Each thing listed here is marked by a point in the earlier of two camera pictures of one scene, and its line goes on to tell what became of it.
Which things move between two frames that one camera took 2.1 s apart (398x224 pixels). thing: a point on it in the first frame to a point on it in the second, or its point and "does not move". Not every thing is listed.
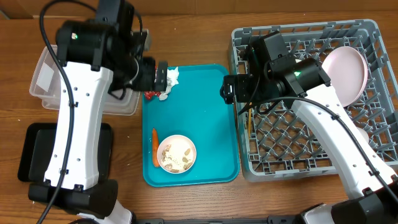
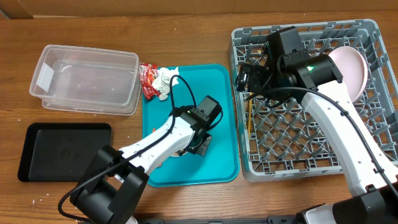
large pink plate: [346, 68] does not move
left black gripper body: [145, 81] to [200, 147]
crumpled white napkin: [172, 79] does not move
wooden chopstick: [249, 121] does not move
